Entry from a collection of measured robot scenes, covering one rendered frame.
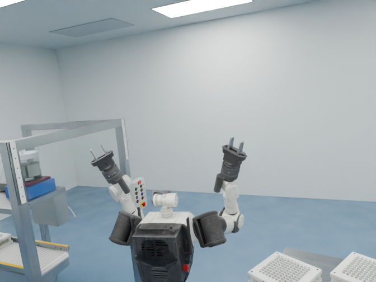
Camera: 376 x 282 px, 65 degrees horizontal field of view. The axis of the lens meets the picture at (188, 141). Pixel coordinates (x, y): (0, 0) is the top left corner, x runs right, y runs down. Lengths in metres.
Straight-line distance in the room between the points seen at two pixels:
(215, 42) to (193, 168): 2.17
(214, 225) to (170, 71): 4.12
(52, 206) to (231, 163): 1.20
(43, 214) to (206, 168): 3.53
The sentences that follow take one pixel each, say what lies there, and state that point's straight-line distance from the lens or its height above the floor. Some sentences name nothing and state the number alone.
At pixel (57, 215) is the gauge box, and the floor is 1.12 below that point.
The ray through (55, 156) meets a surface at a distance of 1.96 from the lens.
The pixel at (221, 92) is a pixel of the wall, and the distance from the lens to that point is 4.94.
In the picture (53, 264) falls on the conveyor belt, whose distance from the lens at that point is 2.18.
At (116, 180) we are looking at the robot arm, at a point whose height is 1.39.
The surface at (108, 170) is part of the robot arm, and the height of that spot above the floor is 1.45.
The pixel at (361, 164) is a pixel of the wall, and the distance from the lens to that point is 4.96.
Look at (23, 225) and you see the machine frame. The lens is 1.88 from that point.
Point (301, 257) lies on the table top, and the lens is 1.83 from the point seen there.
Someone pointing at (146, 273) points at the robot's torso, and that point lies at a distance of 1.45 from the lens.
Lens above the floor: 1.82
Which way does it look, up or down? 10 degrees down
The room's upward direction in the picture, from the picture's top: 5 degrees counter-clockwise
